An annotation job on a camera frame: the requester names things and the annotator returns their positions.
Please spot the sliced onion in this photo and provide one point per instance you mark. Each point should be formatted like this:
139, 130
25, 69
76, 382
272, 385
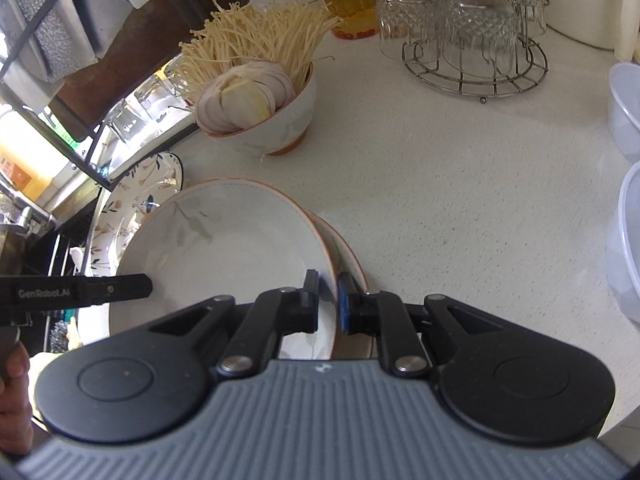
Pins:
243, 97

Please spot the clear drinking glass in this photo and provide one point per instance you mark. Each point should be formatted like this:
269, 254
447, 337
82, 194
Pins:
124, 121
155, 97

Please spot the upside down crystal glass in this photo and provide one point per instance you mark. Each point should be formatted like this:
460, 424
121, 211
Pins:
408, 30
480, 37

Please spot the white plastic bowl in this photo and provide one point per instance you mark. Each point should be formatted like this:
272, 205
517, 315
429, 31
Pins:
623, 109
622, 247

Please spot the bowl with orange rim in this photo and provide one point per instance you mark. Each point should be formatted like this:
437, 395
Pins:
282, 131

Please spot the dark wooden cutting board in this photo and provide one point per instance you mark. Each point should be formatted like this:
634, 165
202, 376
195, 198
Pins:
149, 37

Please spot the wire glass rack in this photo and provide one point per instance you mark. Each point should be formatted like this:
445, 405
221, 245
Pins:
530, 68

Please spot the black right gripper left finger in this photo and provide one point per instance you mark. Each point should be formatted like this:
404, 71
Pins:
274, 314

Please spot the person's left hand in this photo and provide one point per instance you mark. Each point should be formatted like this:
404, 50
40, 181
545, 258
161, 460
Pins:
17, 433

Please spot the white electric cooker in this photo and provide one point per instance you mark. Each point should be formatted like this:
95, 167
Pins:
611, 25

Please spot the floral patterned plate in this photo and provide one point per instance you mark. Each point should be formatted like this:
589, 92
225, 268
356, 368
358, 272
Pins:
138, 193

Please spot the grey hanging cloth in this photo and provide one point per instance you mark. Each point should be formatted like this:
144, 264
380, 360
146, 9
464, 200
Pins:
53, 39

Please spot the black dish rack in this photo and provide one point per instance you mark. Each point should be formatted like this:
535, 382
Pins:
31, 97

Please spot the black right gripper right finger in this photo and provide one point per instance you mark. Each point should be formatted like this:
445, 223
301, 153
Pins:
383, 316

